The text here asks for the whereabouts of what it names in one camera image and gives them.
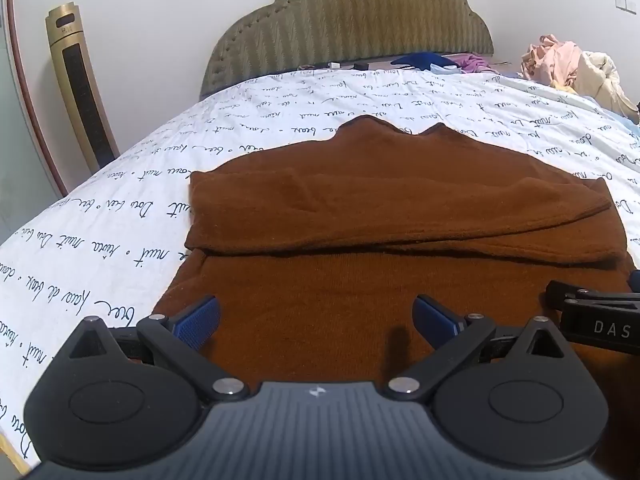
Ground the white wall switch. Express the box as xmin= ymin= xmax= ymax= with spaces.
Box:
xmin=614 ymin=0 xmax=638 ymax=14

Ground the white script-print bed quilt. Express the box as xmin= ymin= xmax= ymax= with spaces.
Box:
xmin=1 ymin=70 xmax=639 ymax=471

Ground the dark blue garment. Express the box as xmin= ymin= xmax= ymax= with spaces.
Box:
xmin=390 ymin=51 xmax=458 ymax=70

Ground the brown knit sweater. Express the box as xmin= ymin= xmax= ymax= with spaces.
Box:
xmin=156 ymin=116 xmax=634 ymax=384

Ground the olive padded headboard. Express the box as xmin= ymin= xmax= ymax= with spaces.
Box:
xmin=200 ymin=0 xmax=494 ymax=99

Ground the purple garment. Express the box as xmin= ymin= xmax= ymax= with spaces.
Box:
xmin=448 ymin=53 xmax=496 ymax=74

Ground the gold tower air conditioner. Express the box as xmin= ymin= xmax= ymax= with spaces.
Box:
xmin=46 ymin=2 xmax=119 ymax=174

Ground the pink crumpled garment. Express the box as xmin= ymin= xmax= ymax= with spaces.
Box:
xmin=521 ymin=35 xmax=582 ymax=87

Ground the cream crumpled garment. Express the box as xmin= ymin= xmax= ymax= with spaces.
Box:
xmin=574 ymin=51 xmax=639 ymax=124

